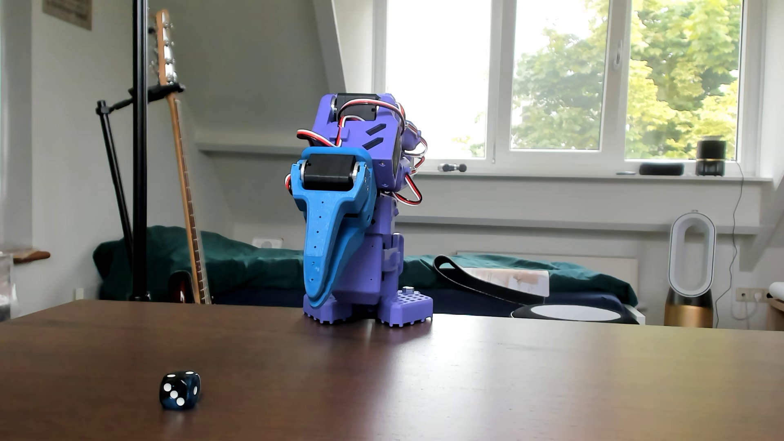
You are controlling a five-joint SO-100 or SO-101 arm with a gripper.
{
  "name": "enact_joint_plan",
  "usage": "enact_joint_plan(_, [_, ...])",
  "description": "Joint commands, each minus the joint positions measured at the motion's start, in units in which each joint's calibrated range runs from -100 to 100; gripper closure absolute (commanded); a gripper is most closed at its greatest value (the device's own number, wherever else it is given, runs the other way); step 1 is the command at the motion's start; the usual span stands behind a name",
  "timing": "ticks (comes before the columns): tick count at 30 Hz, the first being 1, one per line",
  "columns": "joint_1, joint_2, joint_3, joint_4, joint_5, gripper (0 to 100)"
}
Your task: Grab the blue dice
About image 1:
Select black strap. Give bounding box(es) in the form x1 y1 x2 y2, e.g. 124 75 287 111
433 255 546 306

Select white gold bladeless fan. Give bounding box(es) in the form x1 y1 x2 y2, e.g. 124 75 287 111
664 211 717 328

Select blue dice white pips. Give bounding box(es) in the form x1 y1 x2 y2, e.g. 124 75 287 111
159 370 202 410

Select thin black guitar stand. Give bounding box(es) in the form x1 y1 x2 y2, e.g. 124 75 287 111
96 82 185 258

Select clear glass jar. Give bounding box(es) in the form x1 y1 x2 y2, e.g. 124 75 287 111
0 252 17 323

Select round white black-rimmed object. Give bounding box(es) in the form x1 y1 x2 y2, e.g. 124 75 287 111
510 303 641 325

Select black cylindrical speaker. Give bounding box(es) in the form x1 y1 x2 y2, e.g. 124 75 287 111
696 138 727 177

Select dark blue mattress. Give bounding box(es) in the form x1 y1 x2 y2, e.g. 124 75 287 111
211 287 628 318

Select wooden neck electric guitar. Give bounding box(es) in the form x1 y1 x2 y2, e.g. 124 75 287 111
150 9 213 305

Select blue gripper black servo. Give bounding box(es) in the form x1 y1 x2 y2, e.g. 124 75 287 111
290 146 378 309

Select framed wall picture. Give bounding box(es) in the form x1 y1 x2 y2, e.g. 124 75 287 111
42 0 93 31

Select thick black vertical pole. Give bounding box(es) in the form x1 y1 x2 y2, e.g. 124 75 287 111
130 0 151 302

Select open white book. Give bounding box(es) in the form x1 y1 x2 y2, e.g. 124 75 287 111
462 267 550 299

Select red white black servo cables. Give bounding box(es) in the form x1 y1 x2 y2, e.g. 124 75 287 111
284 98 428 207

